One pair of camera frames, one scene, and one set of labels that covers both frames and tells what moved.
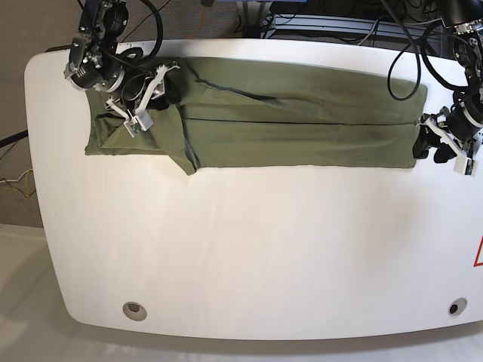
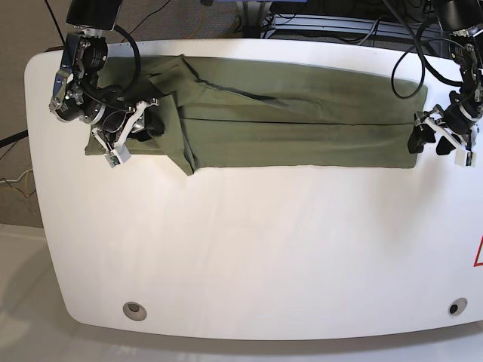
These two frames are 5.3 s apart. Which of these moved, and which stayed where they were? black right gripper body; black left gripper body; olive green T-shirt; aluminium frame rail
Moved: black left gripper body
Stayed: olive green T-shirt; aluminium frame rail; black right gripper body
